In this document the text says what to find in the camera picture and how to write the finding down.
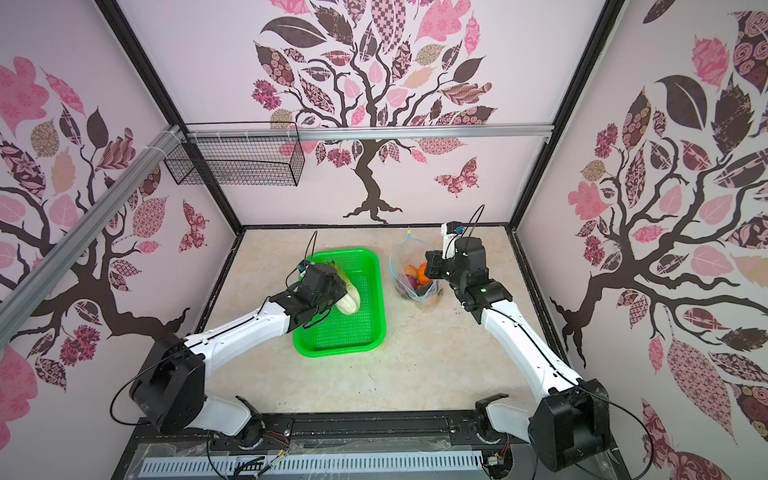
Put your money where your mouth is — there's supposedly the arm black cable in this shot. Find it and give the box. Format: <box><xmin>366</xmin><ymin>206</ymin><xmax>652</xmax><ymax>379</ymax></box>
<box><xmin>464</xmin><ymin>203</ymin><xmax>655</xmax><ymax>480</ymax></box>
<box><xmin>284</xmin><ymin>230</ymin><xmax>319</xmax><ymax>286</ymax></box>

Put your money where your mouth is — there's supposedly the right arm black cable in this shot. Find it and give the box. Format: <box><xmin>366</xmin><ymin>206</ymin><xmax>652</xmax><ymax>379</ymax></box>
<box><xmin>464</xmin><ymin>203</ymin><xmax>655</xmax><ymax>480</ymax></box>

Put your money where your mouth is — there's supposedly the orange small pumpkin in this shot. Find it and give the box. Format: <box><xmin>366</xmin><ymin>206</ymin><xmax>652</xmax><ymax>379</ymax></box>
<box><xmin>417</xmin><ymin>262</ymin><xmax>433</xmax><ymax>286</ymax></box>

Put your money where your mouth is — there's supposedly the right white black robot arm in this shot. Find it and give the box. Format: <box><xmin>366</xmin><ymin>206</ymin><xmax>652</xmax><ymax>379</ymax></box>
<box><xmin>425</xmin><ymin>233</ymin><xmax>612</xmax><ymax>472</ymax></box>

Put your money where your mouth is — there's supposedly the aluminium rail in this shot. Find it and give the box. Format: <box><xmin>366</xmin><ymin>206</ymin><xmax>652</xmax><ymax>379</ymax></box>
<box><xmin>186</xmin><ymin>123</ymin><xmax>554</xmax><ymax>142</ymax></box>
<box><xmin>1</xmin><ymin>125</ymin><xmax>184</xmax><ymax>345</ymax></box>

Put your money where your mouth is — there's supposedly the black wire wall basket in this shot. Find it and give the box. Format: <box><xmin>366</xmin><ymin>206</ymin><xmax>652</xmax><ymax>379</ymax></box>
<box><xmin>164</xmin><ymin>120</ymin><xmax>305</xmax><ymax>187</ymax></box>

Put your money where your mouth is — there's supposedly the dark green cucumber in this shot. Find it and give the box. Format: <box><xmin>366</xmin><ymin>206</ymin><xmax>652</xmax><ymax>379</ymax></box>
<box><xmin>415</xmin><ymin>282</ymin><xmax>440</xmax><ymax>301</ymax></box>

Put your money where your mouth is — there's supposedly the napa cabbage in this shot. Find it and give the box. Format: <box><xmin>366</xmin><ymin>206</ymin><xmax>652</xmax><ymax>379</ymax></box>
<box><xmin>327</xmin><ymin>260</ymin><xmax>361</xmax><ymax>316</ymax></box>

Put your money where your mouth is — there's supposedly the green plastic basket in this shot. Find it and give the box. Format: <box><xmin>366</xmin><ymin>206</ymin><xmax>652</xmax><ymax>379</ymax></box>
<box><xmin>292</xmin><ymin>248</ymin><xmax>386</xmax><ymax>359</ymax></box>

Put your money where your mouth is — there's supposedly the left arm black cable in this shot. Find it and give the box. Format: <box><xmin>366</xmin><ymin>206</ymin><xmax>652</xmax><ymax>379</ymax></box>
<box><xmin>284</xmin><ymin>230</ymin><xmax>319</xmax><ymax>286</ymax></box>

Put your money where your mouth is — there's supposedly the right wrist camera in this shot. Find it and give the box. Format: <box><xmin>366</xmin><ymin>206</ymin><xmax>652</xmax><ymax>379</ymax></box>
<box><xmin>441</xmin><ymin>221</ymin><xmax>467</xmax><ymax>260</ymax></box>

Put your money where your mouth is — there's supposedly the aluminium rail back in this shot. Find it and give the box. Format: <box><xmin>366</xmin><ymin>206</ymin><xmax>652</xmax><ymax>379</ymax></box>
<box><xmin>186</xmin><ymin>123</ymin><xmax>554</xmax><ymax>142</ymax></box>

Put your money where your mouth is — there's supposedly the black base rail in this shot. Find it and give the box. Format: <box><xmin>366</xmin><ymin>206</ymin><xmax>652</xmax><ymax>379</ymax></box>
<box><xmin>112</xmin><ymin>410</ymin><xmax>630</xmax><ymax>479</ymax></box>

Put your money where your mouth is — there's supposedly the white slotted cable duct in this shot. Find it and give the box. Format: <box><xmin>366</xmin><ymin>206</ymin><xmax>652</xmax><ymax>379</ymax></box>
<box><xmin>135</xmin><ymin>451</ymin><xmax>484</xmax><ymax>479</ymax></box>

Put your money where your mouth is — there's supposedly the aluminium rail left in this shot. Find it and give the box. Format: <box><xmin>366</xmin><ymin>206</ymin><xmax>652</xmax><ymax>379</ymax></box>
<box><xmin>1</xmin><ymin>125</ymin><xmax>184</xmax><ymax>345</ymax></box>

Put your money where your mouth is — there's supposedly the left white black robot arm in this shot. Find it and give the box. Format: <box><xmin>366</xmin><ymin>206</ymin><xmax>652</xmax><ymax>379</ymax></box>
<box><xmin>128</xmin><ymin>260</ymin><xmax>359</xmax><ymax>449</ymax></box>

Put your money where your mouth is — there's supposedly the clear zip top bag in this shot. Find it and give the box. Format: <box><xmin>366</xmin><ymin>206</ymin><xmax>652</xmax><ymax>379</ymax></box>
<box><xmin>389</xmin><ymin>230</ymin><xmax>443</xmax><ymax>312</ymax></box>

